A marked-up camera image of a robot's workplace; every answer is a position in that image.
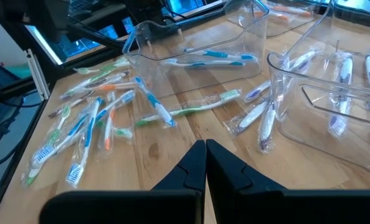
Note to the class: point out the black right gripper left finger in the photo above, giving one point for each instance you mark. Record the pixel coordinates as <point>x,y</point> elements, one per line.
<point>141,207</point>

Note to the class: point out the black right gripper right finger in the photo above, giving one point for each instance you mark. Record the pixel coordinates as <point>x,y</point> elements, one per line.
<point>281,207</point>

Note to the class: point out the green toothbrush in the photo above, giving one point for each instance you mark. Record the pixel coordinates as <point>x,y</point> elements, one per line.
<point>203,107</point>
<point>110,66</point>
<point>124,133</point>
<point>55,133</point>
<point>94,81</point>

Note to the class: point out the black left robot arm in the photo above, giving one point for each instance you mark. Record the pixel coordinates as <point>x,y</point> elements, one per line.
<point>147,12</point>

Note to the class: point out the clear plastic bin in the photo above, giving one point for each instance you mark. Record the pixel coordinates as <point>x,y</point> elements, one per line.
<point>203,34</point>
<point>312,149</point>
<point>297,28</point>

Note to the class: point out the silver aluminium bracket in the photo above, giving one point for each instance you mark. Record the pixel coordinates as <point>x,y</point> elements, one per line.
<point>37,74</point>

